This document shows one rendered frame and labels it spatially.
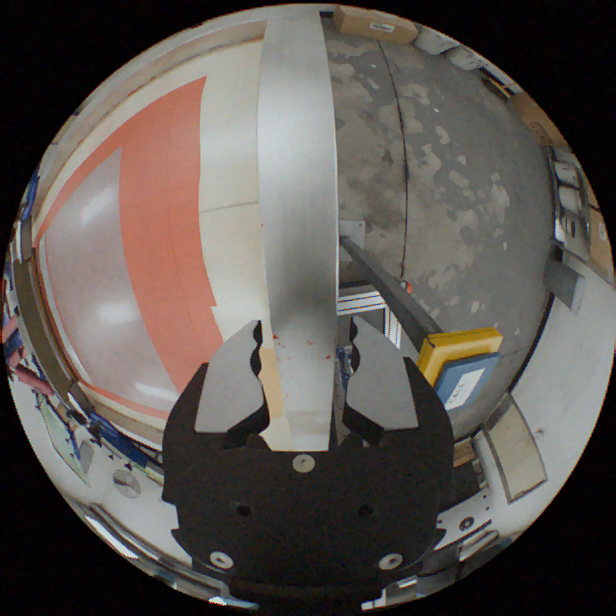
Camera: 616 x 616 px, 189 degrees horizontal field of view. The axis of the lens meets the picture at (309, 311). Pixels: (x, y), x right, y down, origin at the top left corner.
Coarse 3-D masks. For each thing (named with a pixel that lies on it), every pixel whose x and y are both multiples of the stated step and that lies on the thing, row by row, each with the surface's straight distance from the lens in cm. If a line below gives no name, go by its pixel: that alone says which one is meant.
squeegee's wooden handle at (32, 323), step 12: (12, 264) 59; (24, 264) 59; (12, 276) 60; (24, 276) 58; (24, 288) 58; (24, 300) 58; (24, 312) 58; (36, 312) 58; (24, 324) 58; (36, 324) 58; (36, 336) 58; (36, 348) 58; (48, 348) 59; (48, 360) 59; (48, 372) 60; (60, 372) 61; (60, 384) 61; (60, 396) 62
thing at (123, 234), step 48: (192, 96) 20; (144, 144) 21; (192, 144) 17; (96, 192) 26; (144, 192) 19; (192, 192) 16; (48, 240) 47; (96, 240) 25; (144, 240) 19; (192, 240) 16; (96, 288) 28; (144, 288) 20; (192, 288) 17
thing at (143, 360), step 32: (64, 320) 47; (96, 320) 32; (128, 320) 25; (160, 320) 21; (192, 320) 19; (64, 352) 64; (96, 352) 38; (128, 352) 29; (160, 352) 24; (192, 352) 21; (96, 384) 53; (128, 384) 36; (160, 384) 29; (160, 416) 39
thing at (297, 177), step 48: (192, 48) 24; (288, 48) 15; (96, 96) 33; (288, 96) 12; (288, 144) 11; (288, 192) 10; (336, 192) 10; (288, 240) 10; (336, 240) 10; (288, 288) 11; (336, 288) 11; (288, 336) 13; (336, 336) 13; (288, 384) 15; (144, 432) 48
